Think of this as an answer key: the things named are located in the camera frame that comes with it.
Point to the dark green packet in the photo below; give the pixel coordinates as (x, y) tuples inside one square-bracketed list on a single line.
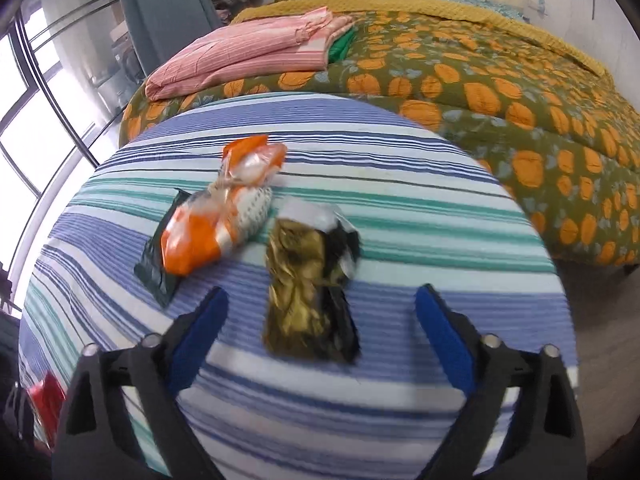
[(155, 270)]

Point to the shiny red wrapper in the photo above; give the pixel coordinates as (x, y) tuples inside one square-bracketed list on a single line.
[(47, 400)]

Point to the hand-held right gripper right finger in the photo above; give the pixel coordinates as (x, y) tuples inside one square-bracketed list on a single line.
[(445, 342)]

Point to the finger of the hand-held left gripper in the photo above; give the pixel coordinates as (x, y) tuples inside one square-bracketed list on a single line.
[(17, 412)]

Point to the blue green striped tablecloth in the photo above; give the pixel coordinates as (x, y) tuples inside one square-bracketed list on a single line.
[(400, 220)]

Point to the glass sliding door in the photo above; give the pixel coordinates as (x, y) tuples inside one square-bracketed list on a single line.
[(85, 35)]

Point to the mustard yellow blanket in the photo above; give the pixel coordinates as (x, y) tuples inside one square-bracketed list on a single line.
[(280, 10)]

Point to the dark window frame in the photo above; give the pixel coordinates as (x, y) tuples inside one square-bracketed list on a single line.
[(15, 111)]

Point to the gold and black wrapper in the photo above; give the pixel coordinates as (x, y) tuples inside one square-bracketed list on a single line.
[(295, 280)]

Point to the pink folded cloth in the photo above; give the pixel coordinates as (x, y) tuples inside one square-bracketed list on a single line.
[(240, 50)]

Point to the pumpkin print blanket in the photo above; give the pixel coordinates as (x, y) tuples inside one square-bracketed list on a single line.
[(475, 95)]

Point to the orange and white wrapper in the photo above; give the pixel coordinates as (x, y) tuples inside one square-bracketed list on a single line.
[(195, 240)]

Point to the green cloth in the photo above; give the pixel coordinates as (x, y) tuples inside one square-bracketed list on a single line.
[(342, 45)]

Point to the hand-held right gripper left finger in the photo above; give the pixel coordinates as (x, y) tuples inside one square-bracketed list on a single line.
[(200, 340)]

